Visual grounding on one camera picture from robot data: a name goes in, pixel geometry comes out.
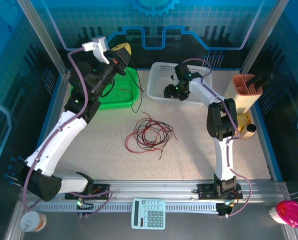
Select black cable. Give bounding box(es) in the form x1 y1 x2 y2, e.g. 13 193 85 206
134 119 174 161
135 122 171 148
127 57 146 113

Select green plastic basket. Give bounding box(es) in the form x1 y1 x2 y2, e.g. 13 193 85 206
95 66 141 111

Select white plastic basket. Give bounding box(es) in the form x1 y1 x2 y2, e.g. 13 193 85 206
146 61 214 109

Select beige utensil holder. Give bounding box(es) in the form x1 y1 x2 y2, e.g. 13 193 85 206
224 74 264 116

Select amber bottle black cap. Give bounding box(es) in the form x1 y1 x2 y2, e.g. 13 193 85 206
236 112 257 141

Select light blue calculator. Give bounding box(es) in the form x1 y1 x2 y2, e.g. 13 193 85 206
131 197 166 230

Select cup with pink lid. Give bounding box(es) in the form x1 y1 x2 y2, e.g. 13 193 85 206
268 199 298 229

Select aluminium frame post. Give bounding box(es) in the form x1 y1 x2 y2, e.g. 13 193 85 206
241 0 291 73
16 0 68 76

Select black utensil handles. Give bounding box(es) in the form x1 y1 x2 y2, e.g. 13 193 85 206
247 74 272 89

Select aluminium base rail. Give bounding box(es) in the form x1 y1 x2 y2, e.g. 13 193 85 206
21 179 289 204

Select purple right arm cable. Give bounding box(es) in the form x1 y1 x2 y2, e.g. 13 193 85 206
182 57 253 219

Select white slotted cable duct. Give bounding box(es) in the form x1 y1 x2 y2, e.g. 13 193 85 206
35 201 221 214

